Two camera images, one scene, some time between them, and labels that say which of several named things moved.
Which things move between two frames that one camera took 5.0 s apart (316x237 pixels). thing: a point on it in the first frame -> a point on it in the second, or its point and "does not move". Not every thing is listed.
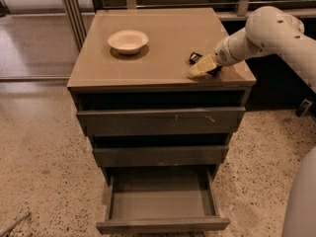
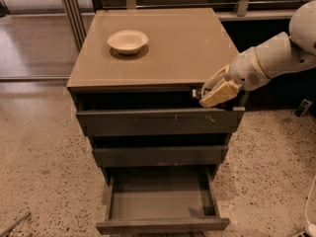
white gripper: [223, 55] -> [245, 70]
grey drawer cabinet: [146, 120] does not move
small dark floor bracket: [304, 107] does not move
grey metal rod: [9, 228] does not move
